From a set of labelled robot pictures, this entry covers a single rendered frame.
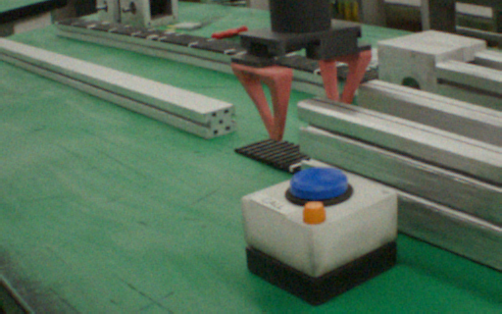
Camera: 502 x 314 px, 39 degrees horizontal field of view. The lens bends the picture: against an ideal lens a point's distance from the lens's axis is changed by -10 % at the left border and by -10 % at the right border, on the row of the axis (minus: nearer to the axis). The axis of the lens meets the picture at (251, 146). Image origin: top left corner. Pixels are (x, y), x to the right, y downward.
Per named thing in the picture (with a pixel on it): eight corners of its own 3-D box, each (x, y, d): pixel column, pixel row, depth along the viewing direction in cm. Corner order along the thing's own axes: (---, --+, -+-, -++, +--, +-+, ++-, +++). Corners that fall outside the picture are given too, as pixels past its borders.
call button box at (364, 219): (245, 270, 57) (237, 191, 55) (343, 229, 62) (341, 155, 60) (316, 307, 50) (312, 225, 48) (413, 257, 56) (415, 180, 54)
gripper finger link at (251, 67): (340, 134, 72) (334, 36, 69) (279, 154, 69) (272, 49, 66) (294, 121, 78) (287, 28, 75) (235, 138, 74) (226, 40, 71)
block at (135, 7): (113, 29, 166) (109, -11, 163) (155, 20, 172) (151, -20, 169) (135, 32, 158) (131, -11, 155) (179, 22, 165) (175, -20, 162)
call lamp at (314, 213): (298, 220, 50) (296, 203, 50) (316, 213, 51) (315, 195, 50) (313, 227, 49) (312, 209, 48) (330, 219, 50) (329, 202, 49)
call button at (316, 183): (278, 203, 54) (276, 176, 54) (323, 186, 57) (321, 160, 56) (316, 219, 51) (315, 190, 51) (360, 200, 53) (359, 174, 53)
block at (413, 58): (366, 129, 85) (361, 45, 82) (434, 105, 92) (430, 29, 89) (424, 146, 78) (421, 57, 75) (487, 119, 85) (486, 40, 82)
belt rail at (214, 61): (55, 34, 172) (54, 23, 171) (70, 30, 174) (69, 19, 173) (335, 100, 97) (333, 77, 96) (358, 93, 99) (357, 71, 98)
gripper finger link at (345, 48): (377, 122, 75) (373, 28, 72) (324, 140, 71) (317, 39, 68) (332, 109, 80) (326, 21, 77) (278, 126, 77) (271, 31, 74)
